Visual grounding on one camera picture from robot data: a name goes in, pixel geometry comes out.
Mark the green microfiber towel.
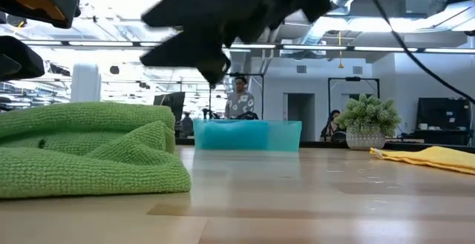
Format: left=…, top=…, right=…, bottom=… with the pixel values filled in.
left=0, top=101, right=192, bottom=200

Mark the teal translucent plastic basket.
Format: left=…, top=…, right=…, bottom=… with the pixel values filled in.
left=192, top=119, right=304, bottom=153

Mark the yellow microfiber towel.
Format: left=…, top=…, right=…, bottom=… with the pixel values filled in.
left=369, top=145, right=475, bottom=176

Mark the black ceiling dome lamp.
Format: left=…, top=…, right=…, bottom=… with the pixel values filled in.
left=6, top=13, right=28, bottom=28

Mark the white building pillar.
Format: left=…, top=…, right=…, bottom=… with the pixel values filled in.
left=70, top=62, right=102, bottom=104

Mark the black background computer monitor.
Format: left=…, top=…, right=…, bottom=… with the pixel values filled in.
left=152, top=90, right=186, bottom=123

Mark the person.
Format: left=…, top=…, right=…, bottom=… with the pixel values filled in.
left=320, top=108, right=348, bottom=142
left=223, top=76, right=257, bottom=121

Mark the grey door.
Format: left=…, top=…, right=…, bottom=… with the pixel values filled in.
left=283, top=92, right=316, bottom=142

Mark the artificial green potted plant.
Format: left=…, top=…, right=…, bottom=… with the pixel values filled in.
left=334, top=93, right=403, bottom=152

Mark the black storage cabinet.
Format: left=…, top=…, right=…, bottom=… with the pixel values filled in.
left=415, top=96, right=474, bottom=146

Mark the black background stand frame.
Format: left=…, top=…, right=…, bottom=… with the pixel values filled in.
left=209, top=71, right=266, bottom=122
left=327, top=76, right=381, bottom=141

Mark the yellow hanging cable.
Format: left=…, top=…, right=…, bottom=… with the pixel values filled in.
left=336, top=30, right=345, bottom=70

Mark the black aluminium table frame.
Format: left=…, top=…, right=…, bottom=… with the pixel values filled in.
left=174, top=136, right=475, bottom=154

